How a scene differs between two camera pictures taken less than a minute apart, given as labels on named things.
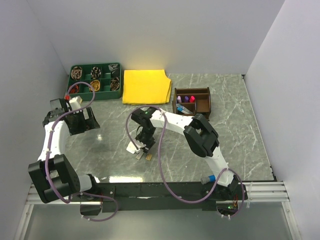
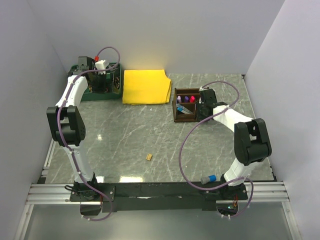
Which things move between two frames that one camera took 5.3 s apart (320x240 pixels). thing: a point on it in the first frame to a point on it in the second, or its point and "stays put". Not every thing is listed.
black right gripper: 148,145 to 200,118
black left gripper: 87,124 to 107,87
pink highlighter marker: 192,99 stays put
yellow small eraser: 148,157 stays put
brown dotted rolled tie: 114,85 stays put
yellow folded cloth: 146,86 stays put
